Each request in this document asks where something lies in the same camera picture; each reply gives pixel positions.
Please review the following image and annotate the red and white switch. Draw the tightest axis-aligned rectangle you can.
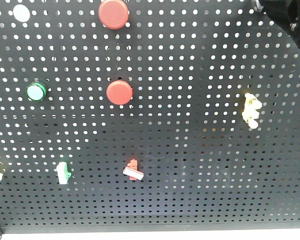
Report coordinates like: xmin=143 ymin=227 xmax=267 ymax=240
xmin=123 ymin=159 xmax=144 ymax=181

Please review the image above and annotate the upper red round push button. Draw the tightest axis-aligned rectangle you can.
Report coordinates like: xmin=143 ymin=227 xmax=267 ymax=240
xmin=98 ymin=0 xmax=129 ymax=30

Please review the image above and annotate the black rotary knob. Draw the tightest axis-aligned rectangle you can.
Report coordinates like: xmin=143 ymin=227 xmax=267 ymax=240
xmin=251 ymin=0 xmax=265 ymax=13

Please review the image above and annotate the green round push button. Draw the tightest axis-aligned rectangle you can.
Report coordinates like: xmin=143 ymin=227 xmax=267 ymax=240
xmin=25 ymin=81 xmax=48 ymax=102

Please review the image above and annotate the white standing desk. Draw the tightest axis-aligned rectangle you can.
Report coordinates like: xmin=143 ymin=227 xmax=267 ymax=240
xmin=2 ymin=228 xmax=300 ymax=240

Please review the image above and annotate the yellow toggle switch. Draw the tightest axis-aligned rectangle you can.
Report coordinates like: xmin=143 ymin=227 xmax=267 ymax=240
xmin=241 ymin=92 xmax=263 ymax=129

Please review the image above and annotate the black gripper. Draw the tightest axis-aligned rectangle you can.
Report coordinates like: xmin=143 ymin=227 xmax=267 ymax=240
xmin=260 ymin=0 xmax=300 ymax=49

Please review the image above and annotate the black perforated pegboard panel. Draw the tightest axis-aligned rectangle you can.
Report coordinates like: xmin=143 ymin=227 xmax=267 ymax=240
xmin=0 ymin=0 xmax=300 ymax=234

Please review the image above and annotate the white and green switch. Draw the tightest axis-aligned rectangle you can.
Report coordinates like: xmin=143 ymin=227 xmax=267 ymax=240
xmin=56 ymin=161 xmax=72 ymax=185

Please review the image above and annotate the red round push button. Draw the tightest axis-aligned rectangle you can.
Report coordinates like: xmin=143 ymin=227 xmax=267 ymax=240
xmin=98 ymin=0 xmax=129 ymax=30
xmin=106 ymin=80 xmax=133 ymax=105

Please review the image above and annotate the lower red round push button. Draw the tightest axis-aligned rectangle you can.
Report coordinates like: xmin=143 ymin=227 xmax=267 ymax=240
xmin=106 ymin=80 xmax=133 ymax=105

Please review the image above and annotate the grey round blank button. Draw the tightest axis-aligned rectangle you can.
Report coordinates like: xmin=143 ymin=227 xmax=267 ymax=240
xmin=12 ymin=4 xmax=31 ymax=23

